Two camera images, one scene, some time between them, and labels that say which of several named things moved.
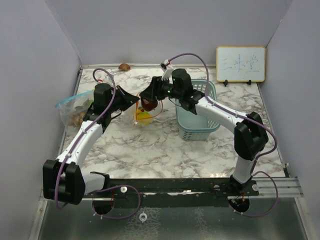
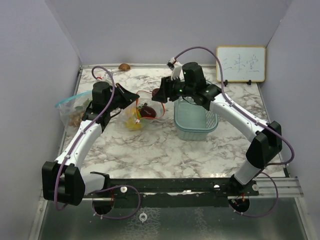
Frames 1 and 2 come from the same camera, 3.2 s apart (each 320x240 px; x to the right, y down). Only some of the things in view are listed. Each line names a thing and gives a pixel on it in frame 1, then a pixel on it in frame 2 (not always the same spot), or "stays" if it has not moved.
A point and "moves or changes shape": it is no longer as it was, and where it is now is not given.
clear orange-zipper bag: x=143 y=117 moves or changes shape
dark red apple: x=149 y=105 -> x=147 y=111
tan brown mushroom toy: x=124 y=66 stays
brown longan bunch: x=76 y=118 stays
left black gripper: x=129 y=99 stays
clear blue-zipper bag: x=73 y=110 stays
